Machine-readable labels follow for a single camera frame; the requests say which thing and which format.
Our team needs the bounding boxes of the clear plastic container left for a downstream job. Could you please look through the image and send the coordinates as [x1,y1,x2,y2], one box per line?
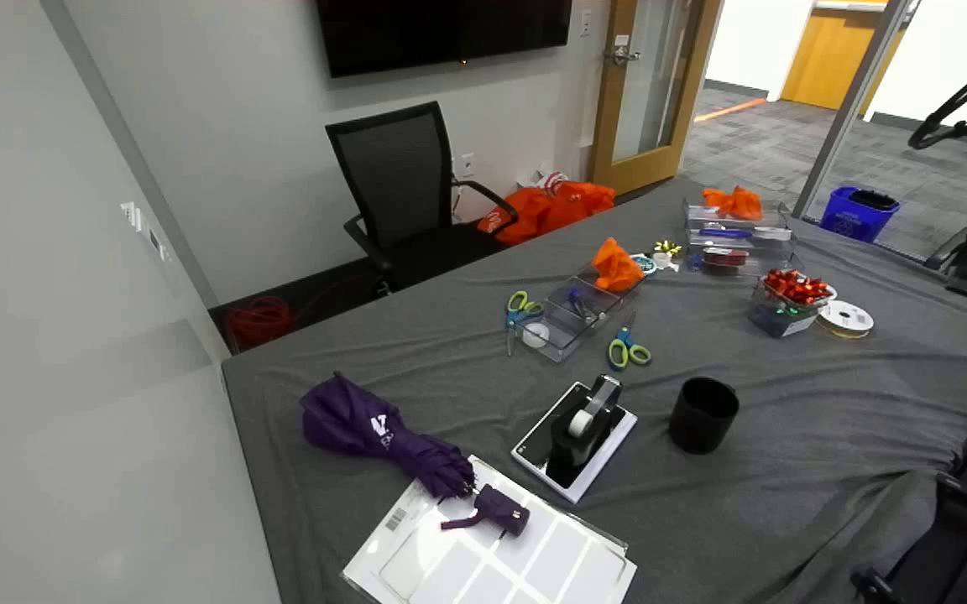
[507,277,620,362]

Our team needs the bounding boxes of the gold star bow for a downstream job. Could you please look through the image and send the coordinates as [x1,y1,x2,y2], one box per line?
[651,239,682,272]

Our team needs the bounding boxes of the green blue scissors far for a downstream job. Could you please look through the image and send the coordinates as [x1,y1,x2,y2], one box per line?
[502,287,543,329]

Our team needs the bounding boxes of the green blue scissors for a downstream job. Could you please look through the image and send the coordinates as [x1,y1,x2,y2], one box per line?
[603,326,654,368]
[502,287,543,329]

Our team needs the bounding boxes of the orange plastic bag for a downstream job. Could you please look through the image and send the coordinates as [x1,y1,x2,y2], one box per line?
[477,180,615,244]

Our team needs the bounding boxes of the orange tissue paper ball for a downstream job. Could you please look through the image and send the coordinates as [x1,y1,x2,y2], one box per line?
[590,239,643,296]

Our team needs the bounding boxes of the green blue scissors near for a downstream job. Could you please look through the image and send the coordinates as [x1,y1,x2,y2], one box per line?
[603,326,654,368]

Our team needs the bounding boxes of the black tape dispenser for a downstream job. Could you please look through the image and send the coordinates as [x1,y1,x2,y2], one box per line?
[546,375,623,486]

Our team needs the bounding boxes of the black mesh office chair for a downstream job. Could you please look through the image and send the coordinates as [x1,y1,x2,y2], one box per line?
[325,99,520,293]

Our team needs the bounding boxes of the purple folded umbrella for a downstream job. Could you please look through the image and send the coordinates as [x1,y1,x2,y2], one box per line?
[301,372,530,538]

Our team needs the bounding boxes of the clear plastic organizer tray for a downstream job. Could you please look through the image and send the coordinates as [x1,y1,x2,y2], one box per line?
[685,206,793,272]

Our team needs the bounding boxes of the black cylindrical cup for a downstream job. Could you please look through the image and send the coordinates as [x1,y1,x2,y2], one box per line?
[669,375,737,452]

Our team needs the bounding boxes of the white label sheet stack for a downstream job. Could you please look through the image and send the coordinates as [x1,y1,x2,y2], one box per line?
[342,456,638,604]

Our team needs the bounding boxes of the orange ribbon bunch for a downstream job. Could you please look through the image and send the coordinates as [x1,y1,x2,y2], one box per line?
[700,183,763,221]

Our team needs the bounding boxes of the grey table cloth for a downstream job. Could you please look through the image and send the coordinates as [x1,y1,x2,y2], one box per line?
[225,180,967,604]

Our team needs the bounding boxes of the clear box of bows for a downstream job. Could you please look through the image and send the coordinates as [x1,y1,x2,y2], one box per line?
[750,268,835,338]

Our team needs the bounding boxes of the wooden glass door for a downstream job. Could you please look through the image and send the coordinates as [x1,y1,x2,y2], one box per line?
[588,0,721,194]

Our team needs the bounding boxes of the white ribbon spool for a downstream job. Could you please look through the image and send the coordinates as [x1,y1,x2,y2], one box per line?
[820,300,874,338]

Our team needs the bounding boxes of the blue recycling bin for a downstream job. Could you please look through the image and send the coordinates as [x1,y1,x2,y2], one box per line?
[820,187,898,241]

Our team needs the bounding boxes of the red cable coil floor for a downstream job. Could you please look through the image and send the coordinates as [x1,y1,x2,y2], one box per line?
[225,296,299,348]

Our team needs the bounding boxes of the wall mounted black television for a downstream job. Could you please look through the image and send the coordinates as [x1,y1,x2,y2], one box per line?
[315,0,569,78]

